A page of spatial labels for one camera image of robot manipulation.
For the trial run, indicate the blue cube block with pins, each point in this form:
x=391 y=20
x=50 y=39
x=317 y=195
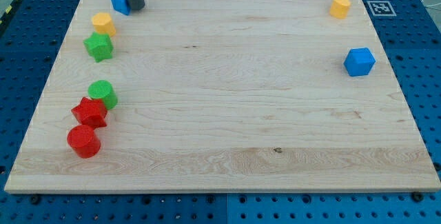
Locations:
x=359 y=62

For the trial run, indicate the yellow heart block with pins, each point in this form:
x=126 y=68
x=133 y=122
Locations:
x=340 y=8

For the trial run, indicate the wooden board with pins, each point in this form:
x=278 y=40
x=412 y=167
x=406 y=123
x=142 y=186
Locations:
x=226 y=96

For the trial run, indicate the green cylinder block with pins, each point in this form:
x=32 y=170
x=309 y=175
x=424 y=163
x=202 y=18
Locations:
x=104 y=91

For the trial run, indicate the red star block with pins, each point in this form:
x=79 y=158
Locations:
x=91 y=112

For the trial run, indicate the green star block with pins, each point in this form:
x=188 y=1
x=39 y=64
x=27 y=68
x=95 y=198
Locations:
x=99 y=46

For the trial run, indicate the yellow hexagon block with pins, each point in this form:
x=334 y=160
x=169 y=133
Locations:
x=103 y=24

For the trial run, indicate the blue triangle block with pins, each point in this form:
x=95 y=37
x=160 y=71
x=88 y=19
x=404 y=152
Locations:
x=121 y=6

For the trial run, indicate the red cylinder block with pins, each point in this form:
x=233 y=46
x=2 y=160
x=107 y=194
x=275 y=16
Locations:
x=83 y=140

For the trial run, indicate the white fiducial marker tag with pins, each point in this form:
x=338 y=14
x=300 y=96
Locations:
x=380 y=8

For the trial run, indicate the black screw bolt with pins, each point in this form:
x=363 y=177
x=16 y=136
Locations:
x=417 y=196
x=35 y=199

